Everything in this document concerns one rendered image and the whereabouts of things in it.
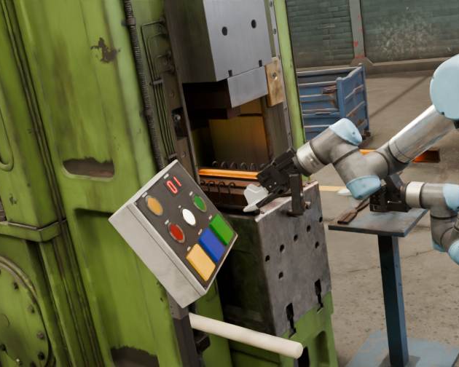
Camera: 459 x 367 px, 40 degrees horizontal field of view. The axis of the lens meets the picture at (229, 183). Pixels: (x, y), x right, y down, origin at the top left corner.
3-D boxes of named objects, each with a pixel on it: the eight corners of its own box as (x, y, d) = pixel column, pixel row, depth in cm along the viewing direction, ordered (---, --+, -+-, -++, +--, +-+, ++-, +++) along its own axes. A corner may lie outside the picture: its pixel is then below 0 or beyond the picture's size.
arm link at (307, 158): (328, 160, 161) (325, 170, 153) (313, 170, 162) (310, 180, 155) (310, 137, 160) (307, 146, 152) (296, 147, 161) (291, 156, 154)
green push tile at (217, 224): (234, 233, 174) (217, 213, 173) (228, 244, 167) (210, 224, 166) (229, 236, 175) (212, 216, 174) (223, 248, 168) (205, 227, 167)
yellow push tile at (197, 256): (216, 266, 156) (197, 243, 155) (208, 280, 149) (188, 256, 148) (210, 269, 157) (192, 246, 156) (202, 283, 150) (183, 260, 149)
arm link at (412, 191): (417, 187, 174) (428, 178, 180) (402, 186, 177) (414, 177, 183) (420, 212, 176) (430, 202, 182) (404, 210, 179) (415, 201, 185)
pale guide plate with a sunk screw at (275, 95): (285, 100, 238) (279, 56, 233) (272, 106, 232) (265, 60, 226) (280, 100, 239) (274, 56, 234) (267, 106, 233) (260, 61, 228)
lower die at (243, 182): (283, 192, 220) (279, 170, 217) (249, 212, 206) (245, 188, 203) (195, 184, 246) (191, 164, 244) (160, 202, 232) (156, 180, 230)
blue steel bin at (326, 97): (372, 133, 630) (365, 62, 608) (350, 157, 564) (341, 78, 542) (265, 137, 687) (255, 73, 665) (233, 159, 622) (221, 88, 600)
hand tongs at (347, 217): (394, 172, 281) (393, 170, 280) (403, 172, 278) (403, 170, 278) (337, 223, 235) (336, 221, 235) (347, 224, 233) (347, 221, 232)
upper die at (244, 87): (268, 93, 209) (264, 65, 206) (232, 108, 195) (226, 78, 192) (178, 96, 236) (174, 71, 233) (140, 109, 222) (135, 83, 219)
